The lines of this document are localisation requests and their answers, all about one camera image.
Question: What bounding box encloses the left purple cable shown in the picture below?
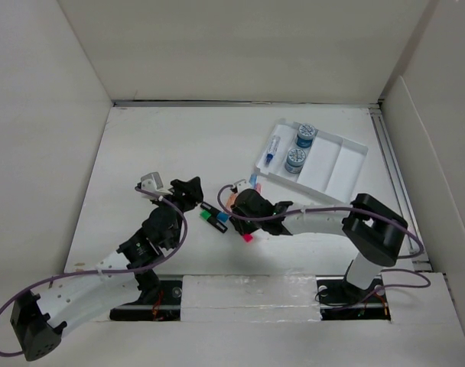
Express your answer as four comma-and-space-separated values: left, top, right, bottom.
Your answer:
0, 186, 190, 357

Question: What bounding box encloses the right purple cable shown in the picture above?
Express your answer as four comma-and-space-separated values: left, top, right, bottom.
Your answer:
216, 183, 432, 309

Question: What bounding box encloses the blue capped small tube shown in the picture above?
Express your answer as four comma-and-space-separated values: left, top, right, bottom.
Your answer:
249, 174, 257, 189

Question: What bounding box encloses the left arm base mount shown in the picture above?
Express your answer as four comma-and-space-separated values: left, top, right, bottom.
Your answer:
109, 275, 184, 322

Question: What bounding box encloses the pink highlighter marker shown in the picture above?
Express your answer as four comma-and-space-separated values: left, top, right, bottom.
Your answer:
242, 234, 254, 243

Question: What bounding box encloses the green highlighter marker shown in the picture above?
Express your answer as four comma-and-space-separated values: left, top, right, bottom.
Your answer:
200, 210, 228, 233

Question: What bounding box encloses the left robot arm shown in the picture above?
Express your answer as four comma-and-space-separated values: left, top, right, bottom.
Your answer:
10, 174, 203, 362

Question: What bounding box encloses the blue highlighter marker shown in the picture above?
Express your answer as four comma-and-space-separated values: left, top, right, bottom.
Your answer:
200, 202, 229, 223

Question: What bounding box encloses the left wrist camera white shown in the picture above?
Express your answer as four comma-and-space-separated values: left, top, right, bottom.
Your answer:
140, 171, 164, 192

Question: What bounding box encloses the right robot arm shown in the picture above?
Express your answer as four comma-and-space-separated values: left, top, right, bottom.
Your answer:
231, 189, 408, 301

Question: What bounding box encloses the purple cable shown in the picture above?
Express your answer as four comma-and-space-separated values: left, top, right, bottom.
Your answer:
0, 186, 190, 357
216, 183, 432, 309

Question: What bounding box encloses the white organizer tray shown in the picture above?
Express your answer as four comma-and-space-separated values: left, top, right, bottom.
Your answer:
254, 119, 368, 203

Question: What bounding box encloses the aluminium rail right side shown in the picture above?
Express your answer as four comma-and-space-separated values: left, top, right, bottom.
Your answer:
369, 107, 434, 272

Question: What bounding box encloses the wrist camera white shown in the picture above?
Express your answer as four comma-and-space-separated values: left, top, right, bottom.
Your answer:
233, 180, 253, 193
140, 171, 164, 192

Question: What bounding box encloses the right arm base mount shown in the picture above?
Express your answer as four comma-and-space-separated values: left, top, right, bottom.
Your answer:
314, 275, 391, 321

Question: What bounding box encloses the aluminium rail back edge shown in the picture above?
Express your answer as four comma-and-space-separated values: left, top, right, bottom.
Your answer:
112, 99, 380, 109

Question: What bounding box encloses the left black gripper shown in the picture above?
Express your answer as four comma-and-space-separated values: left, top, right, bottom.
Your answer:
150, 177, 200, 226

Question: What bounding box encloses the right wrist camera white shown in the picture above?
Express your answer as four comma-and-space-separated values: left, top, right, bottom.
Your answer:
233, 180, 253, 193

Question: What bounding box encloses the orange capped small tube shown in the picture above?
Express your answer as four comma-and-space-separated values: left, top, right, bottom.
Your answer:
226, 193, 237, 210

